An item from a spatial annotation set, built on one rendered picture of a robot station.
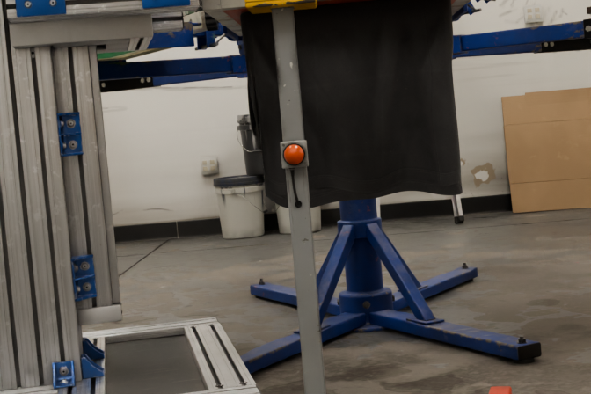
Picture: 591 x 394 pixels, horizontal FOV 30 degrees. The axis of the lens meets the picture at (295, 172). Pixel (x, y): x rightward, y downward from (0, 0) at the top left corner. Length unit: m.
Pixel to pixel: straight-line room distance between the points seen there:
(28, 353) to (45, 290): 0.13
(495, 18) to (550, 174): 1.03
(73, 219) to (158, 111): 4.81
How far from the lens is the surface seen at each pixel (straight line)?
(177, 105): 7.07
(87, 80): 2.30
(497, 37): 3.46
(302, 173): 2.08
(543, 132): 7.02
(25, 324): 2.28
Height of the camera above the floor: 0.72
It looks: 3 degrees down
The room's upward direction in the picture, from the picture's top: 5 degrees counter-clockwise
